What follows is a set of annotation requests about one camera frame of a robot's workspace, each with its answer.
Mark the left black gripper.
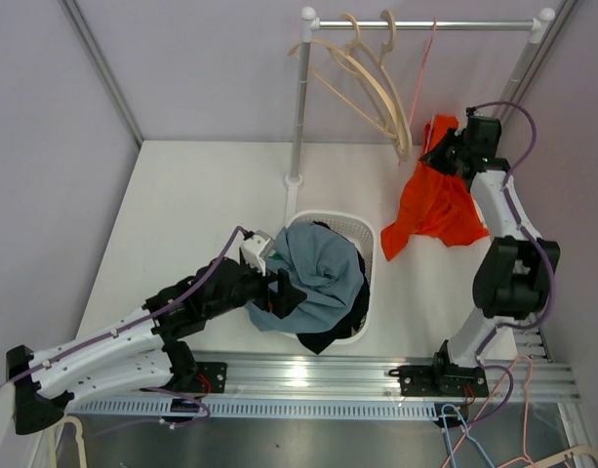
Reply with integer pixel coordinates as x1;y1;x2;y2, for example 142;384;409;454
205;255;305;321

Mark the blue grey t shirt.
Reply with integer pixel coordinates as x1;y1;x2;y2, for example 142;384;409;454
245;221;370;334

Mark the beige wooden hanger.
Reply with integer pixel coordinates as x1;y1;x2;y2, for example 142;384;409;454
288;7;387;138
341;9;413;163

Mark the orange t shirt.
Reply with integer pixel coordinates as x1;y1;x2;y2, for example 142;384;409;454
379;114;491;263

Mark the black t shirt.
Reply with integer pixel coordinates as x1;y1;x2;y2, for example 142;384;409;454
288;222;370;355

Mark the pink wire hanger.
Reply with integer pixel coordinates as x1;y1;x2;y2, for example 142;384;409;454
408;18;439;152
441;354;537;468

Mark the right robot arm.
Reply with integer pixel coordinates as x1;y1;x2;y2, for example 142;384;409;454
421;112;560;396

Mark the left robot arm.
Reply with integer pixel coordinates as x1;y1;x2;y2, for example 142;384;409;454
6;257;307;435

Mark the beige hanger bottom left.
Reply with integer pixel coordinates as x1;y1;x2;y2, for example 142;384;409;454
48;415;89;468

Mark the beige hanger bottom right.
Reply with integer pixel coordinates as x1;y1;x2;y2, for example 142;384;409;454
534;445;598;468

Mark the white plastic laundry basket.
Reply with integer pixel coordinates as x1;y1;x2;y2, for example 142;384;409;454
285;210;377;351

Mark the white metal clothes rack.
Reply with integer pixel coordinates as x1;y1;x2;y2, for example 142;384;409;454
285;8;556;220

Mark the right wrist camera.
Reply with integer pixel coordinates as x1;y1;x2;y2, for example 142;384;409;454
463;107;501;159

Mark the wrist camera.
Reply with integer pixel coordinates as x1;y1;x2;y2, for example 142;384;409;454
239;230;274;277
463;107;501;159

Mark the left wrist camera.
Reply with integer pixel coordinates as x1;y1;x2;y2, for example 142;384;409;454
239;230;274;277

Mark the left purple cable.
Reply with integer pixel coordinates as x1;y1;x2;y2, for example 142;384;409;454
0;224;254;430

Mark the purple cable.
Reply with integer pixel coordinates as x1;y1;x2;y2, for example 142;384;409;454
0;224;254;430
466;100;558;420

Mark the aluminium rail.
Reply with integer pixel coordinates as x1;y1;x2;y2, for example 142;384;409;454
78;348;582;404

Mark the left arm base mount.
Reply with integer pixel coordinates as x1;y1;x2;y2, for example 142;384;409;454
162;362;228;394

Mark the white slotted cable duct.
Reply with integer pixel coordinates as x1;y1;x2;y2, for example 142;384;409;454
74;395;439;421

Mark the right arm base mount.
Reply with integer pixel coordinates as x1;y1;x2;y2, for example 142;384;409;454
387;361;489;398

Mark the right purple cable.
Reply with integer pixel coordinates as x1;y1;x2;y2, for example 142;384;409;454
466;100;558;420

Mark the blue wire hanger on floor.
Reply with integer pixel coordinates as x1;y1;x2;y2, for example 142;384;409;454
442;404;503;467

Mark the pink wire hanger on floor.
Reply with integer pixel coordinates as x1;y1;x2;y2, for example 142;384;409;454
441;354;537;468

